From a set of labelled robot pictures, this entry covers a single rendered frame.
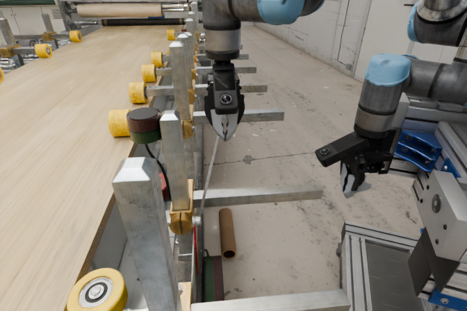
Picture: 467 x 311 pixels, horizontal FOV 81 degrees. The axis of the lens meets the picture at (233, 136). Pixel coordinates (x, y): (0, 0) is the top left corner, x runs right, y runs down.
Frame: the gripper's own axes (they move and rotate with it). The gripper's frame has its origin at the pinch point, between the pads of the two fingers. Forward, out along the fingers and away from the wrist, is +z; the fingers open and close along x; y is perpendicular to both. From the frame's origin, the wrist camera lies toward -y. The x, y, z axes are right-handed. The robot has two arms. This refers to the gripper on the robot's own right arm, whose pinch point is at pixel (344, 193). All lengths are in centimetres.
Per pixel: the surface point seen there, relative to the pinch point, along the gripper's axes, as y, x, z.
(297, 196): -13.3, -1.7, -1.9
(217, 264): -34.2, -8.3, 12.5
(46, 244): -65, -15, -7
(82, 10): -151, 250, -22
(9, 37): -149, 129, -19
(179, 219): -41.7, -8.5, -4.1
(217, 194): -33.3, -0.5, -3.3
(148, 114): -45, -5, -28
